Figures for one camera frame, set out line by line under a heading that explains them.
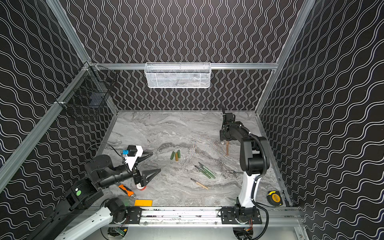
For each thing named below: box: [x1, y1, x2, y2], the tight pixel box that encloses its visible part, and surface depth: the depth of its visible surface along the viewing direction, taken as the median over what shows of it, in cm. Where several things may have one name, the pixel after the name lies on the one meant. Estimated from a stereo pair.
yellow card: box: [134, 199, 153, 207], surface depth 80 cm
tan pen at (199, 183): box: [190, 178, 209, 190], surface depth 87 cm
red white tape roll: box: [136, 183, 147, 191], surface depth 83 cm
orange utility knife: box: [118, 184, 136, 199], surface depth 83 cm
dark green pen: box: [194, 165, 212, 179], surface depth 92 cm
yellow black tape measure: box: [266, 190, 283, 207], surface depth 79 cm
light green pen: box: [202, 166, 216, 179], surface depth 91 cm
